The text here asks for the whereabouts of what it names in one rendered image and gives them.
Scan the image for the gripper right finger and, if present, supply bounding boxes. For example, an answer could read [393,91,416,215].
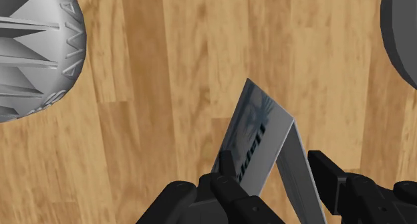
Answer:
[307,150,417,224]

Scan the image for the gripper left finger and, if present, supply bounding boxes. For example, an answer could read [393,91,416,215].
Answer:
[136,150,286,224]

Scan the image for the grey book with picture cover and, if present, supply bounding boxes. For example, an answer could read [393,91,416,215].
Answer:
[211,78,328,224]

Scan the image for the dark grey round object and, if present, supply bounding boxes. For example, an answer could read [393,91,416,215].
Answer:
[380,0,417,90]

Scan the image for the grey patterned round bowl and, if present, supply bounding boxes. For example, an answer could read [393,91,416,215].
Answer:
[0,0,88,124]

